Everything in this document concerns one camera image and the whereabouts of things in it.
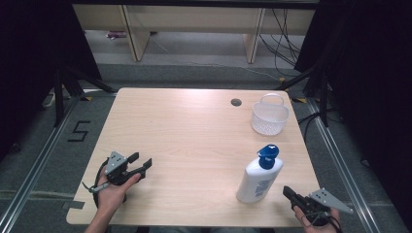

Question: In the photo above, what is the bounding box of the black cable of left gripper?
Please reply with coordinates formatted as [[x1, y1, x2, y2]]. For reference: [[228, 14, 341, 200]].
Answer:
[[91, 157, 111, 209]]

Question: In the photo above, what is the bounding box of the black curtain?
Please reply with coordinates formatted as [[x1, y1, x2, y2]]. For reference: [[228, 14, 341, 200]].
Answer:
[[293, 0, 412, 225], [0, 0, 102, 163]]

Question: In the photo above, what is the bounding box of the grey cable tie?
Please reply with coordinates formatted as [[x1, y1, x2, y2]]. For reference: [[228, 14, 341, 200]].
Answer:
[[81, 181, 111, 195]]

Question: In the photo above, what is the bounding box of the light wooden desk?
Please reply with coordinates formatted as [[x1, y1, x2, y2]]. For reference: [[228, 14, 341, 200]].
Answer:
[[71, 0, 320, 65]]

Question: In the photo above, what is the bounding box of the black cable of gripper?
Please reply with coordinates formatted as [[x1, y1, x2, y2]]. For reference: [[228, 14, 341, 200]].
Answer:
[[300, 211, 344, 233], [91, 157, 111, 209]]

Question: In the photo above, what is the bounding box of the person's right hand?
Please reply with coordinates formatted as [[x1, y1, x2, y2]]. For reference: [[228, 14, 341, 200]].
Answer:
[[292, 206, 342, 233]]

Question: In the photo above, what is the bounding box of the grey tape strip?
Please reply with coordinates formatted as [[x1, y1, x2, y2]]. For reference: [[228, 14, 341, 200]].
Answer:
[[60, 200, 86, 211]]

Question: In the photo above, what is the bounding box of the person's left hand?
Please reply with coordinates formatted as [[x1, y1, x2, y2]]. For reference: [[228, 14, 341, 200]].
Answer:
[[95, 168, 143, 216]]

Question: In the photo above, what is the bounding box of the bundle of black cables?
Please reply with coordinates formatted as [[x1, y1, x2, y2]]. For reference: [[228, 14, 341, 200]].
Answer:
[[257, 8, 304, 78]]

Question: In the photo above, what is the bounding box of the metal floor rail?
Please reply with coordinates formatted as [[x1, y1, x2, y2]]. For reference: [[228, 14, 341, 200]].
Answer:
[[305, 96, 383, 233], [0, 95, 83, 233]]

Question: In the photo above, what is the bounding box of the pink and white small item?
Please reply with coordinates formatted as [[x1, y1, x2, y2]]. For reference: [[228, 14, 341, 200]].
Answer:
[[105, 30, 127, 41]]

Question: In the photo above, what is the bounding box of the white plastic basket with handle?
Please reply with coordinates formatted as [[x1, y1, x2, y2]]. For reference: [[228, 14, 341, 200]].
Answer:
[[251, 92, 291, 137]]

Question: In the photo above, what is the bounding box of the white bottle with blue pump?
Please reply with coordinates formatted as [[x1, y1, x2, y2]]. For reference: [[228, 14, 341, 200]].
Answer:
[[235, 144, 285, 205]]

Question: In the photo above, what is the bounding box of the black metal stand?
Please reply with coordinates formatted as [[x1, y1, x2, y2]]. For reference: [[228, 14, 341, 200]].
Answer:
[[52, 62, 119, 128], [274, 59, 332, 128]]

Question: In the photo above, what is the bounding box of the white cord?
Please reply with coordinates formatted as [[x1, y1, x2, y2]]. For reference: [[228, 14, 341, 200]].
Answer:
[[41, 90, 58, 109]]

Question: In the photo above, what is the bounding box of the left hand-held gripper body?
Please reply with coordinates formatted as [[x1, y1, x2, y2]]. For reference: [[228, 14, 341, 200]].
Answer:
[[104, 150, 131, 186]]

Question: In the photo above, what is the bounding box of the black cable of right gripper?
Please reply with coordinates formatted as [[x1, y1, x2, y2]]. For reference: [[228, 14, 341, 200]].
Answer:
[[300, 211, 344, 233]]

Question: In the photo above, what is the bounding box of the black floor cable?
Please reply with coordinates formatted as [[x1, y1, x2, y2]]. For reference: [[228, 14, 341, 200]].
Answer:
[[296, 109, 326, 144]]

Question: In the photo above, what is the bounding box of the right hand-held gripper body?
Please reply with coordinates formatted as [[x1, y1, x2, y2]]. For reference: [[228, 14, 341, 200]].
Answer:
[[292, 187, 355, 227]]

